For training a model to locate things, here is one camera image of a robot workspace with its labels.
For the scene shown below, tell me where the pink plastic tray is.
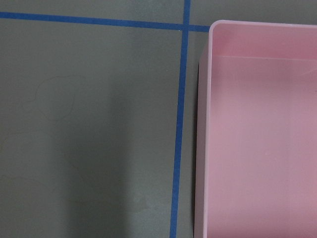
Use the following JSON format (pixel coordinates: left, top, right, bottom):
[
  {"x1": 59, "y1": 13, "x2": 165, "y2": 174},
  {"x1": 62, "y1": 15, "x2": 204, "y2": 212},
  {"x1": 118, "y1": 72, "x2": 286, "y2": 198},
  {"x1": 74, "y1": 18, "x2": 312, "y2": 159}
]
[{"x1": 194, "y1": 20, "x2": 317, "y2": 238}]

